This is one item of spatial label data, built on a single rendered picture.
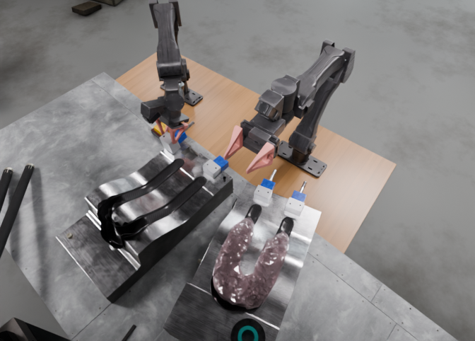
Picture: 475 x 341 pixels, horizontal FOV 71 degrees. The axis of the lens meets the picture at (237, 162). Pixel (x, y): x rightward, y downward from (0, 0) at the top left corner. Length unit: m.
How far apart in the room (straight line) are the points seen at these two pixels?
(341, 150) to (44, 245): 1.07
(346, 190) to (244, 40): 2.25
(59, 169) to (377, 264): 1.63
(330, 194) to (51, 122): 1.13
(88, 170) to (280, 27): 2.54
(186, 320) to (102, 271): 0.29
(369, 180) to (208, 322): 0.74
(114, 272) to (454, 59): 3.19
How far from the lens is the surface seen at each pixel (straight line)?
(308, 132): 1.12
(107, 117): 1.49
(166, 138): 1.14
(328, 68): 0.96
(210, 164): 1.09
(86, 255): 1.10
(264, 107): 0.72
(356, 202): 1.22
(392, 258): 2.10
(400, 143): 2.60
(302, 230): 1.06
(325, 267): 1.09
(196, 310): 0.92
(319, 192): 1.21
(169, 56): 1.03
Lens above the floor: 1.80
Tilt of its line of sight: 54 degrees down
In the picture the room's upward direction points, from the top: straight up
